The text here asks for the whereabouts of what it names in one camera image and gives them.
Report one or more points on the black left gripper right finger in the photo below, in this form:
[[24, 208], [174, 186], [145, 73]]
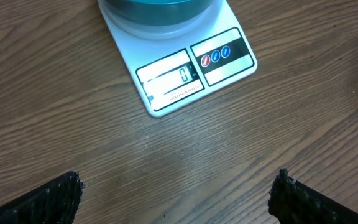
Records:
[[292, 202]]

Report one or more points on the teal blue bowl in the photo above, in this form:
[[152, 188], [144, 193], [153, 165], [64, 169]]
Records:
[[158, 12]]

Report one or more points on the white digital kitchen scale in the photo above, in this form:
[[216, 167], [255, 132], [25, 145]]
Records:
[[173, 66]]

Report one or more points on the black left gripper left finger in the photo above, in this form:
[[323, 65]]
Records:
[[57, 201]]

